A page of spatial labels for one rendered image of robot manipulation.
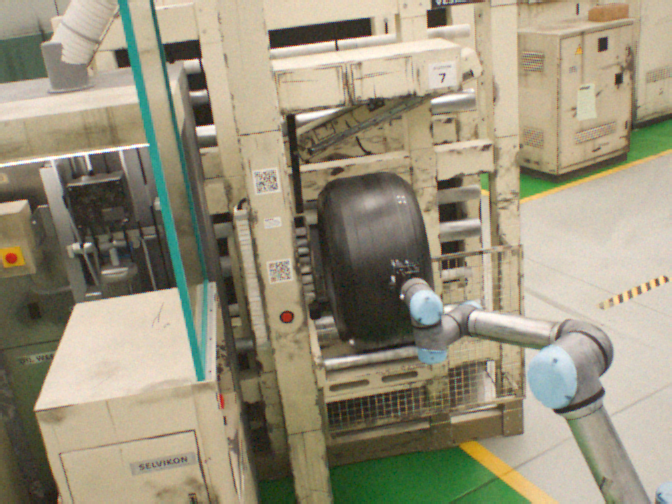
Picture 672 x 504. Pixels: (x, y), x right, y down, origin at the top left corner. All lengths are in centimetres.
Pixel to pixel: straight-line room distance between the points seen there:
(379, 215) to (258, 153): 39
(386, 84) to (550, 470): 179
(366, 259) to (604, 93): 498
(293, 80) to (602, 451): 143
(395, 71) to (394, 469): 175
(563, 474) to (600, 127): 415
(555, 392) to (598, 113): 542
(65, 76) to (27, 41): 844
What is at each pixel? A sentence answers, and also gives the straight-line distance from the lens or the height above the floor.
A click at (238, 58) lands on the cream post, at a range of 217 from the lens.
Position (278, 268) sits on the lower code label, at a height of 123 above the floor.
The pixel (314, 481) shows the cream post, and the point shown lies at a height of 41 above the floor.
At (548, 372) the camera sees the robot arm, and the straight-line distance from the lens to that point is 165.
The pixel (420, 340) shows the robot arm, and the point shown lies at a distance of 191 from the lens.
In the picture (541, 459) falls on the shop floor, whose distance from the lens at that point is 347.
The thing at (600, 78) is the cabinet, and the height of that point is 81.
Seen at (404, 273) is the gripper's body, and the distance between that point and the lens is 204.
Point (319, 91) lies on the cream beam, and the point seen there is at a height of 170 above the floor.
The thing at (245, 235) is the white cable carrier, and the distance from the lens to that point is 231.
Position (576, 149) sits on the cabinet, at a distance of 683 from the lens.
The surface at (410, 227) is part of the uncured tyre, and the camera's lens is 222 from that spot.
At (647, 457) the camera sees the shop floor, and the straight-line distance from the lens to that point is 354.
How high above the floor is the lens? 215
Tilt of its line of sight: 22 degrees down
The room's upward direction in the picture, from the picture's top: 7 degrees counter-clockwise
